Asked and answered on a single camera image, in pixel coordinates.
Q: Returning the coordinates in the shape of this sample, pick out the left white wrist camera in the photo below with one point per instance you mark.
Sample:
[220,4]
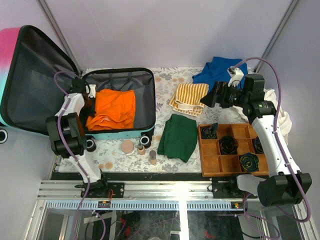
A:
[91,90]

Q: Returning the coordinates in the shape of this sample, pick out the blue garment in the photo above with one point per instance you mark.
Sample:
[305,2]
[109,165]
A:
[215,71]

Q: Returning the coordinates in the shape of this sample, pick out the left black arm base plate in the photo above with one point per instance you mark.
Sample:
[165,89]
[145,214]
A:
[102,190]

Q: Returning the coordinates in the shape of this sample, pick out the rolled black belt centre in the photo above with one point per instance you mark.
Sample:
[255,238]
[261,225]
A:
[228,145]

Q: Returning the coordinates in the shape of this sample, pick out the rolled dark belt bottom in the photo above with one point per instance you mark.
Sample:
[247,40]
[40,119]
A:
[249,162]

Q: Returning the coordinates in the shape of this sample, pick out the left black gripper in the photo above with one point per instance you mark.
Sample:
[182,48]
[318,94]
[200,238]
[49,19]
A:
[89,112]

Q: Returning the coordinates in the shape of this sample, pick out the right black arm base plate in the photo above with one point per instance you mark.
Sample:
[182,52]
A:
[226,190]

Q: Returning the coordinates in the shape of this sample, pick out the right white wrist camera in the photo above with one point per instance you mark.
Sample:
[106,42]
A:
[236,76]

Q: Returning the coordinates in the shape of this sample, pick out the dark green garment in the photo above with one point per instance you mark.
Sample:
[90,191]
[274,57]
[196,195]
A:
[179,138]

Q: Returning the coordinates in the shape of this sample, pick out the orange garment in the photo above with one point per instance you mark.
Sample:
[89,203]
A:
[114,110]

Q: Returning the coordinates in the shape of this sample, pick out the wooden compartment tray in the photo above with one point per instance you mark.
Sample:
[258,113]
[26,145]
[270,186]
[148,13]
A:
[214,164]

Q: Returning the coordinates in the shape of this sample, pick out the aluminium rail frame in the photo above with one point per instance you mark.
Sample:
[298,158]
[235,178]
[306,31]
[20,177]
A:
[181,196]

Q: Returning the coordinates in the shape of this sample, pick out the round peach compact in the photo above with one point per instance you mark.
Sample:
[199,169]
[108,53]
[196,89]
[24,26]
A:
[127,146]

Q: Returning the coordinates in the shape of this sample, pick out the rolled black belt right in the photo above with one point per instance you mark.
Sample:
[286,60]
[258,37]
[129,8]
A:
[257,146]

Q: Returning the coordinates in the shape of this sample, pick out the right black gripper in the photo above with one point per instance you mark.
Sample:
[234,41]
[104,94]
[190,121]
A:
[221,89]

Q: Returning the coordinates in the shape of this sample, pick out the small bottle grey cap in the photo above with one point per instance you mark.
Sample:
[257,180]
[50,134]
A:
[153,157]

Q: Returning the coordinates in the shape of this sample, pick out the yellow white striped towel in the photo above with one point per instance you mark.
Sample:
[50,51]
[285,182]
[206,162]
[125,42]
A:
[187,96]

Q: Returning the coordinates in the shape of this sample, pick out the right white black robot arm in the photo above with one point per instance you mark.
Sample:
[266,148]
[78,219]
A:
[286,184]

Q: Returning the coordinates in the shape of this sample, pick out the white crumpled garment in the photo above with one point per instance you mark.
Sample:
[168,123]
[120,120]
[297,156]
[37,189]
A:
[284,121]

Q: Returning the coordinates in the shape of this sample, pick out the pink teal open suitcase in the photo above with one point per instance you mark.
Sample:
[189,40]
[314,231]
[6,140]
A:
[34,71]

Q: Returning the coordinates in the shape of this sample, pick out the rolled black belt top-left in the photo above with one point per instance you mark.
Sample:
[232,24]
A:
[209,132]

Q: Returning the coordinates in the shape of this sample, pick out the floral patterned table mat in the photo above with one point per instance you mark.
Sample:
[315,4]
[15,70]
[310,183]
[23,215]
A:
[109,157]

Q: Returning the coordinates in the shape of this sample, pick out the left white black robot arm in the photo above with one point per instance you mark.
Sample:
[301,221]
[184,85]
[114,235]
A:
[68,138]

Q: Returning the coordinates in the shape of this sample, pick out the small bottle black cap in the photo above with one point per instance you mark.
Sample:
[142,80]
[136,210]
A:
[141,149]

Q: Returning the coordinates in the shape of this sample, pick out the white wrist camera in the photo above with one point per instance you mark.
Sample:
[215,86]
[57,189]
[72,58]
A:
[91,90]
[236,76]

